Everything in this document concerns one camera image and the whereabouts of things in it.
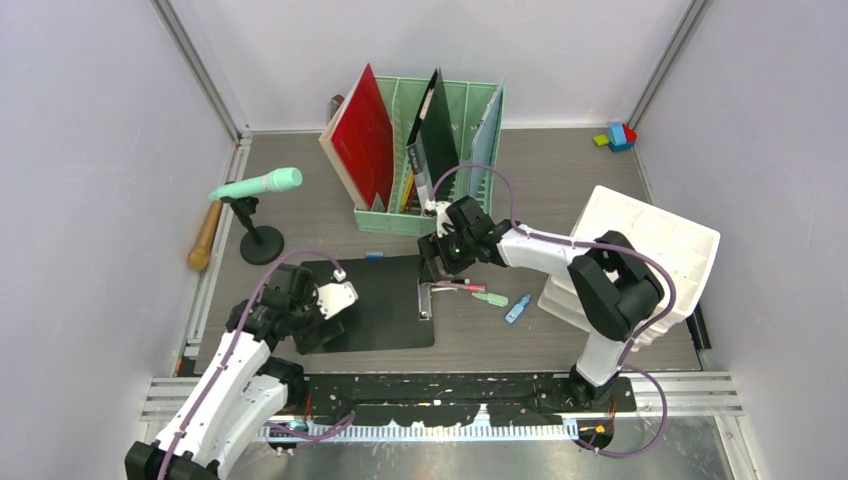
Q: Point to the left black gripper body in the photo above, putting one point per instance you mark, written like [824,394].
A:
[303,330]

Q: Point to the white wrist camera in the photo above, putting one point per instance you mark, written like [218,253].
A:
[438,210]
[336,296]

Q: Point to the black microphone stand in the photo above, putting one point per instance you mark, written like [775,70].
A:
[261,244]

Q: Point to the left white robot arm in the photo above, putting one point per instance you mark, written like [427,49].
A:
[246,385]

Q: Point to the green highlighter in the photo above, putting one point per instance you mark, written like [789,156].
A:
[492,298]

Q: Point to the white drawer organizer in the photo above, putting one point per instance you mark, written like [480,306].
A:
[685,249]

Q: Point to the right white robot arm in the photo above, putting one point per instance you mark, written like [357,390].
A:
[616,286]

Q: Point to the mint green microphone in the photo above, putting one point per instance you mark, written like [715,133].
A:
[275,181]

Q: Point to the yellow book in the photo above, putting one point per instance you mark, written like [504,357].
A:
[406,193]

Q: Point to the black clipboard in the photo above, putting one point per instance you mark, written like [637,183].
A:
[385,316]

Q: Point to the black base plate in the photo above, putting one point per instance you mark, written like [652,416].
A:
[444,400]

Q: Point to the red notebook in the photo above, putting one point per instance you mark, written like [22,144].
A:
[358,141]

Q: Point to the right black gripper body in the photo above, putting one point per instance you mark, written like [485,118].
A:
[456,251]

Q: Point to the colourful toy blocks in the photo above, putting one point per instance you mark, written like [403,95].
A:
[618,137]

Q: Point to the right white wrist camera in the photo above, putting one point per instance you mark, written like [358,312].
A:
[438,210]

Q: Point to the black book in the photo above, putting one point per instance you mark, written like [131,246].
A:
[431,146]

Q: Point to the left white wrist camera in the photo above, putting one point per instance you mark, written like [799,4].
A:
[336,296]

